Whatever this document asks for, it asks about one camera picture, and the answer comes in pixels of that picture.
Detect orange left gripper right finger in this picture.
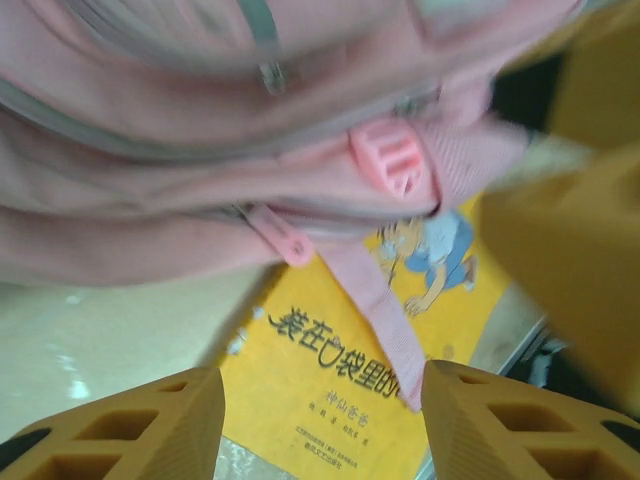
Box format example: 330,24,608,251
421,359,640,480

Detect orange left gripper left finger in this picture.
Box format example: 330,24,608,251
0,367,227,480

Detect yellow cartoon cover book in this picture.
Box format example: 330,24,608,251
218,197,516,480

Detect pink student backpack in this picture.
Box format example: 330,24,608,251
0,0,591,412

